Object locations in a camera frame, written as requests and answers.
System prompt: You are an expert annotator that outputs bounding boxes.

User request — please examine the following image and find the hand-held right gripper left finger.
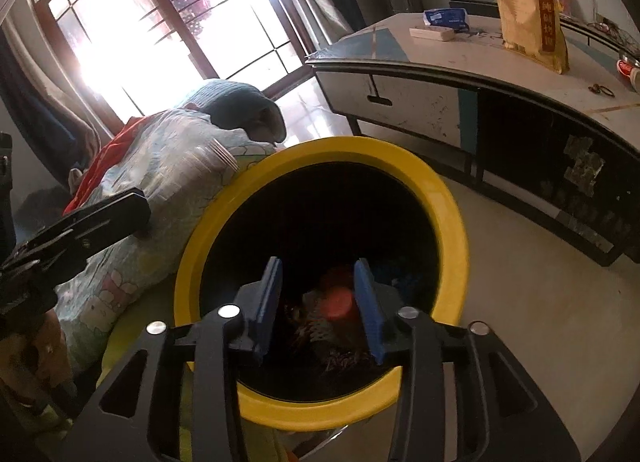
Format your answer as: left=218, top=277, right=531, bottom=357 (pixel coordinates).
left=65, top=257, right=283, bottom=462

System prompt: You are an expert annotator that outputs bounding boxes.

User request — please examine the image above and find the cartoon printed blanket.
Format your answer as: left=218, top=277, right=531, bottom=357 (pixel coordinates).
left=54, top=109, right=282, bottom=375

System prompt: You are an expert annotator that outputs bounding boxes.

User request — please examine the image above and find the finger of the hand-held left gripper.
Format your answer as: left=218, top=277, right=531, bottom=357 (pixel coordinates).
left=15, top=187, right=153, bottom=290

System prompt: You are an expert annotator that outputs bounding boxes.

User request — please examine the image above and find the purple candy wrapper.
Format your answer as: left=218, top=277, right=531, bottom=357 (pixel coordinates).
left=320, top=346, right=372, bottom=374

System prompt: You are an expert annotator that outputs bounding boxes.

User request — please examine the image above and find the dark blue curtain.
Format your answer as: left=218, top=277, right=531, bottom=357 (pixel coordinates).
left=0, top=39, right=103, bottom=170

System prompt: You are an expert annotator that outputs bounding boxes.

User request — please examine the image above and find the white rectangular block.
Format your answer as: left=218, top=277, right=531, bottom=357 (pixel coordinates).
left=409, top=27, right=457, bottom=41

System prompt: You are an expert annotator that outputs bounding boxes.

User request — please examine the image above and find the blue tissue pack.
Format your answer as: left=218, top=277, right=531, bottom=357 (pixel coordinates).
left=422, top=8, right=471, bottom=30

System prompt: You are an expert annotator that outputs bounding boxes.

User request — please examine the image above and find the yellow paper bag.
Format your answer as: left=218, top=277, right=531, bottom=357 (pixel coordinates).
left=496, top=0, right=571, bottom=75

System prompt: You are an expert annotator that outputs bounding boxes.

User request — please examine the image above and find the person's left hand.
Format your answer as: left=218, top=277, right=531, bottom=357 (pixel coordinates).
left=0, top=312, right=72, bottom=410

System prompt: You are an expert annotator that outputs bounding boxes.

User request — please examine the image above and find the blue quilted bedspread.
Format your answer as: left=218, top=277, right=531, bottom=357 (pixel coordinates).
left=171, top=78, right=289, bottom=146

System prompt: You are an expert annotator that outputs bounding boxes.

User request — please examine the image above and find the white foam fruit net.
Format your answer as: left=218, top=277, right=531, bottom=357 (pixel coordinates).
left=299, top=314, right=347, bottom=349

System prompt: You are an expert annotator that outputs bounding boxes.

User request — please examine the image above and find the red lidded jar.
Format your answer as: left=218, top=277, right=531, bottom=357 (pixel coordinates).
left=619, top=58, right=640, bottom=89

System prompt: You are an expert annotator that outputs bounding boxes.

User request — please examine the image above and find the yellow rimmed black trash bin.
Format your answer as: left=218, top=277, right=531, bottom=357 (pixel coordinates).
left=172, top=137, right=471, bottom=426

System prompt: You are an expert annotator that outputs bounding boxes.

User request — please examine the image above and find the red printed blanket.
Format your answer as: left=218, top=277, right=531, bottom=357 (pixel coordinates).
left=64, top=126, right=137, bottom=217

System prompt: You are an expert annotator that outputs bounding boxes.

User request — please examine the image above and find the brown framed window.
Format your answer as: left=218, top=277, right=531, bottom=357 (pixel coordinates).
left=29, top=0, right=314, bottom=126

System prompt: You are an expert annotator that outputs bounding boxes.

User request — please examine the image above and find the marble top coffee table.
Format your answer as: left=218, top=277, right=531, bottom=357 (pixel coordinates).
left=304, top=12, right=640, bottom=269

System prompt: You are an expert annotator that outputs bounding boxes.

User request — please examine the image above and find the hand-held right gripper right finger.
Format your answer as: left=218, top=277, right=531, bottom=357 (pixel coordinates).
left=355, top=258, right=581, bottom=462

